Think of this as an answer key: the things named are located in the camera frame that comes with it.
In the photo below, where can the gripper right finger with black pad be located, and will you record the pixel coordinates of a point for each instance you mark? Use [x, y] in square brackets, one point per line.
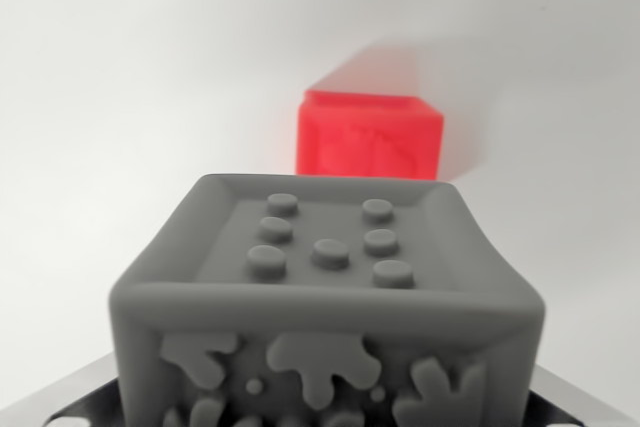
[575, 399]

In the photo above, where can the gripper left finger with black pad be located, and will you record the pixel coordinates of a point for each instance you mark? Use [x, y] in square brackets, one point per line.
[80, 397]

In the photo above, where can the grey embossed cube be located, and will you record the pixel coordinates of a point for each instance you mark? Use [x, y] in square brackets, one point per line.
[325, 307]

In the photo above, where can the red embossed cube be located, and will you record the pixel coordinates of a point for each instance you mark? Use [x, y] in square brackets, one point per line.
[367, 139]

